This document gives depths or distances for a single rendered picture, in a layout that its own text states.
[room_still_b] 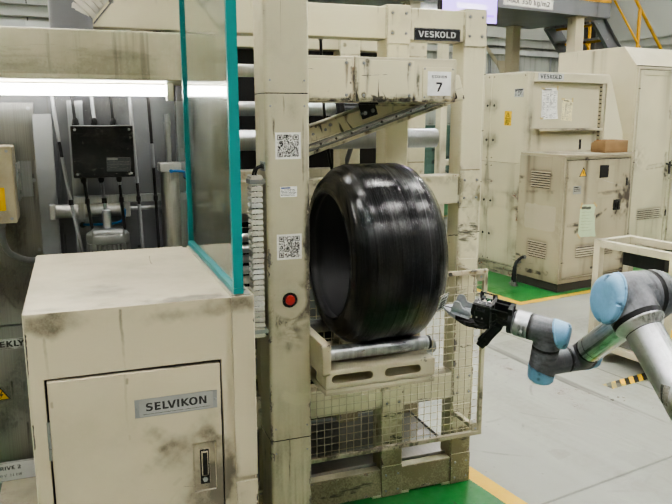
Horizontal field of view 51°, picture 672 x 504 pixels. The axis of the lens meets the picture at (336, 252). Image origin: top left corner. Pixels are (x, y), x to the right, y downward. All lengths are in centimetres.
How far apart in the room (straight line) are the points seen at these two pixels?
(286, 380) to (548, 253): 483
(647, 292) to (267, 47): 115
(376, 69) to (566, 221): 446
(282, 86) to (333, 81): 36
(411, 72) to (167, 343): 144
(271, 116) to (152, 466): 103
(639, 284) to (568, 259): 499
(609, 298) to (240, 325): 86
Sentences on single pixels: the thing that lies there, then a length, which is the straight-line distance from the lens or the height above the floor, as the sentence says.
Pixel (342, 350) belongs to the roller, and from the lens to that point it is 211.
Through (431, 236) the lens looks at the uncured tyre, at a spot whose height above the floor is 126.
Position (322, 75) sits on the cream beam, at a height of 172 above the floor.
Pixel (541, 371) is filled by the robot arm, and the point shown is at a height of 90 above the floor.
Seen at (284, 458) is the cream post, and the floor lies 56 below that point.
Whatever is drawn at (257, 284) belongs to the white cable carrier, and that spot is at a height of 111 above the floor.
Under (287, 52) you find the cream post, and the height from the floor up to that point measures 176.
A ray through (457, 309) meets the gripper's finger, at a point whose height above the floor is 104.
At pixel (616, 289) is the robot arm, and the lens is 173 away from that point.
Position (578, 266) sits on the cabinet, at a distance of 687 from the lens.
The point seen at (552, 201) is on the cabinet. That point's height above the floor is 83.
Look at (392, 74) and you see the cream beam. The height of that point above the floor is 173.
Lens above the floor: 160
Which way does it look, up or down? 11 degrees down
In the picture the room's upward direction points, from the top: straight up
